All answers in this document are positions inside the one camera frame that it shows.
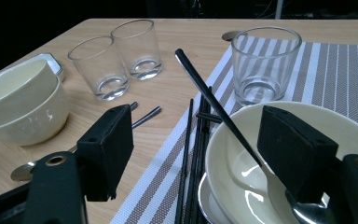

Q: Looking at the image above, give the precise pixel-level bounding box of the white metal stand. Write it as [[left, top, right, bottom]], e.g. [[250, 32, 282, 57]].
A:
[[274, 0, 284, 21]]

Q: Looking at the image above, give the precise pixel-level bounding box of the bundle of black chopsticks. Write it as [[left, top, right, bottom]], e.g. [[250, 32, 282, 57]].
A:
[[173, 86, 213, 224]]

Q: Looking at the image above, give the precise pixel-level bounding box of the cream ceramic bowl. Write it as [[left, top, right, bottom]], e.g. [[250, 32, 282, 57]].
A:
[[0, 59, 60, 119], [0, 76, 71, 147], [204, 101, 358, 224]]

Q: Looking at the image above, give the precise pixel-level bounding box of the grey striped placemat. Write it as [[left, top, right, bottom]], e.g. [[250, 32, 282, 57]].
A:
[[110, 34, 358, 224]]

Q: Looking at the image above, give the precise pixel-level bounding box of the white square plate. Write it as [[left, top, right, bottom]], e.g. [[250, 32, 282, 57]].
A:
[[198, 124, 358, 224], [27, 52, 65, 82]]

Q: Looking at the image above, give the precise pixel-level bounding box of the single black chopstick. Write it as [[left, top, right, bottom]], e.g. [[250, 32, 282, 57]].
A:
[[195, 111, 223, 121], [197, 114, 224, 124]]

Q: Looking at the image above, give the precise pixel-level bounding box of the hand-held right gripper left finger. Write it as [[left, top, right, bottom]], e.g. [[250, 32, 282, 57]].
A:
[[76, 104, 135, 203]]

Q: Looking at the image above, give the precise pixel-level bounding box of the clear glass cup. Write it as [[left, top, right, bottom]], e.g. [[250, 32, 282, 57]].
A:
[[230, 25, 303, 106], [110, 19, 163, 81], [67, 35, 130, 102]]

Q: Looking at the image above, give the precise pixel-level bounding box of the grey round table grommet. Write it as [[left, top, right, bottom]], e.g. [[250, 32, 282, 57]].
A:
[[221, 30, 248, 43]]

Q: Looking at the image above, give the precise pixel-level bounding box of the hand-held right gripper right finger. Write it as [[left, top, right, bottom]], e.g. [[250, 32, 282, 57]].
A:
[[256, 105, 339, 204]]

